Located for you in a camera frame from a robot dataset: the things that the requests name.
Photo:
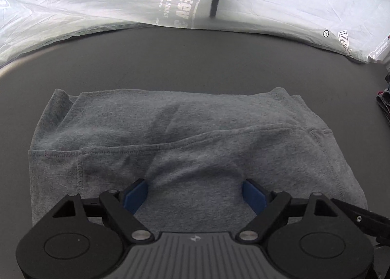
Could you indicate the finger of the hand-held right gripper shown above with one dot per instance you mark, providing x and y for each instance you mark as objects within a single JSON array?
[{"x": 362, "y": 219}]

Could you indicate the white printed sheet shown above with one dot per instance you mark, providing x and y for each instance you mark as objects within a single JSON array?
[{"x": 274, "y": 1}]

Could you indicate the grey zip hoodie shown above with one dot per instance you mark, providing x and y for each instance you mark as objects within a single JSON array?
[{"x": 198, "y": 132}]

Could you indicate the blue jeans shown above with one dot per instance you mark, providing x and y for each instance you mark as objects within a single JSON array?
[{"x": 384, "y": 102}]

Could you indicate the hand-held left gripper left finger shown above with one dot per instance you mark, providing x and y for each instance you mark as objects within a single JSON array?
[{"x": 135, "y": 196}]

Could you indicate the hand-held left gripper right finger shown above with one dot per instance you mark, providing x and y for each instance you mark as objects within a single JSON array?
[{"x": 254, "y": 196}]

